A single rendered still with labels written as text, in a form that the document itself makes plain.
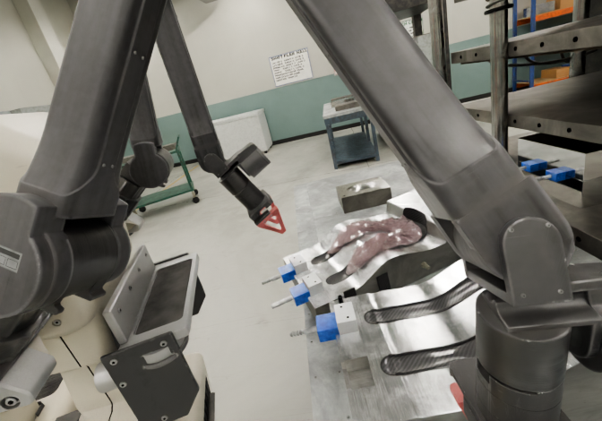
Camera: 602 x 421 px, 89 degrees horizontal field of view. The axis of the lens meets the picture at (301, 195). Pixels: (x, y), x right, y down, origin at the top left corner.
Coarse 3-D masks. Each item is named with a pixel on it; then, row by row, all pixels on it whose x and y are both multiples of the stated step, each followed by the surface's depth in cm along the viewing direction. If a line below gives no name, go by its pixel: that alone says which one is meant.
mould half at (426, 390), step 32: (416, 288) 64; (448, 288) 60; (416, 320) 57; (448, 320) 55; (352, 352) 53; (384, 352) 51; (384, 384) 46; (416, 384) 45; (448, 384) 44; (576, 384) 40; (352, 416) 43; (384, 416) 42; (416, 416) 41; (448, 416) 41; (576, 416) 42
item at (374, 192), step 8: (376, 176) 135; (352, 184) 134; (360, 184) 133; (368, 184) 132; (376, 184) 129; (384, 184) 125; (344, 192) 128; (352, 192) 126; (360, 192) 124; (368, 192) 122; (376, 192) 122; (384, 192) 122; (344, 200) 123; (352, 200) 123; (360, 200) 123; (368, 200) 123; (376, 200) 123; (384, 200) 123; (344, 208) 124; (352, 208) 124; (360, 208) 124
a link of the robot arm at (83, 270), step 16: (64, 224) 27; (80, 224) 29; (96, 224) 30; (80, 240) 27; (96, 240) 29; (112, 240) 31; (80, 256) 27; (96, 256) 29; (112, 256) 31; (80, 272) 27; (96, 272) 29; (112, 272) 32; (80, 288) 28; (96, 288) 31
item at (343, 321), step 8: (344, 304) 60; (336, 312) 59; (344, 312) 58; (352, 312) 58; (320, 320) 59; (328, 320) 59; (336, 320) 57; (344, 320) 56; (352, 320) 56; (312, 328) 59; (320, 328) 58; (328, 328) 57; (336, 328) 57; (344, 328) 56; (352, 328) 56; (296, 336) 59; (320, 336) 57; (328, 336) 57
